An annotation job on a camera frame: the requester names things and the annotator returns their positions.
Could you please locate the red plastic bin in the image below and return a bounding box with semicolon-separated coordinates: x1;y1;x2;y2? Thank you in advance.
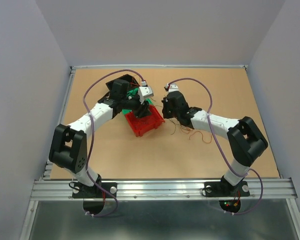
124;105;165;137

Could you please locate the green plastic bin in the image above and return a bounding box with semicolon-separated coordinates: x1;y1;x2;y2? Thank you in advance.
122;88;153;115

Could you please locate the black plastic bin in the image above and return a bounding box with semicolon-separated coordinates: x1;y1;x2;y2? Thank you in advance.
105;74;140;92

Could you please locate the orange cable tangle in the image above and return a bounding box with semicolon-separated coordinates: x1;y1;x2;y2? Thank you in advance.
169;118;213;145

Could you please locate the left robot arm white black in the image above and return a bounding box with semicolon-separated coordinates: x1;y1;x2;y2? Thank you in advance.
48;79;154;197

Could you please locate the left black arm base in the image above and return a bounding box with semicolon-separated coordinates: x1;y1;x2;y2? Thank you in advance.
68;181;118;199

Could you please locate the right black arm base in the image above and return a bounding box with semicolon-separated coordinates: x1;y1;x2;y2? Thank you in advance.
201;181;250;198

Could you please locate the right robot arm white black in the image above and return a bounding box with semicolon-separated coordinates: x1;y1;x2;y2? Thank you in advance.
161;90;268;195

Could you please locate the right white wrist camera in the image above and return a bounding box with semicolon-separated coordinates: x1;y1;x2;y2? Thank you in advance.
164;83;180;94

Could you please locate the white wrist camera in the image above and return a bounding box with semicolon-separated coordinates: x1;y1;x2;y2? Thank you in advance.
164;83;180;94
137;80;154;102

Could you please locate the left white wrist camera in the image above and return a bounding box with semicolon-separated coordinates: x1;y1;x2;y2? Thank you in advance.
137;80;154;102

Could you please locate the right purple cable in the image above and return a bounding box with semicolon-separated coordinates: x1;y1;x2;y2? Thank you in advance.
167;77;264;216

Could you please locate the purple cable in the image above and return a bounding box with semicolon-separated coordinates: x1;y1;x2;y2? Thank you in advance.
167;77;264;216
82;69;147;218

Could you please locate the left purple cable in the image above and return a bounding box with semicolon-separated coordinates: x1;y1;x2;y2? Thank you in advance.
82;69;147;218

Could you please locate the aluminium front rail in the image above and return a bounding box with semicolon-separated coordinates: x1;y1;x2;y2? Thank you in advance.
30;178;298;202

